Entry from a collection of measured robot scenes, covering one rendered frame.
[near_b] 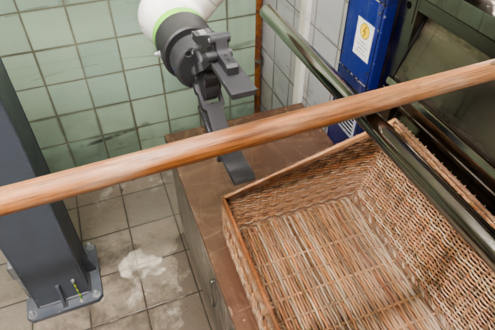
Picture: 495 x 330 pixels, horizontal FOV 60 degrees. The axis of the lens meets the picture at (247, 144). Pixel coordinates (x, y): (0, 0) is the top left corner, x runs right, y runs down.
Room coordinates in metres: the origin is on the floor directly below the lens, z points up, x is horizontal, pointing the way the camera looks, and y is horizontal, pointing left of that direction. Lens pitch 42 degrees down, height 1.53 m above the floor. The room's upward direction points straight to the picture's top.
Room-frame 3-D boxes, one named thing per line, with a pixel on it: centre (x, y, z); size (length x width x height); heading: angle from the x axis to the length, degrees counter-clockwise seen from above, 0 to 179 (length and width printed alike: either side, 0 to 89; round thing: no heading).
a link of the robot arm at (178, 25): (0.61, 0.09, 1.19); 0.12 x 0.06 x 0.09; 112
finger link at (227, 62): (0.44, 0.03, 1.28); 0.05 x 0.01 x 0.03; 22
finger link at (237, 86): (0.42, 0.02, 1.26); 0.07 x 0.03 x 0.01; 22
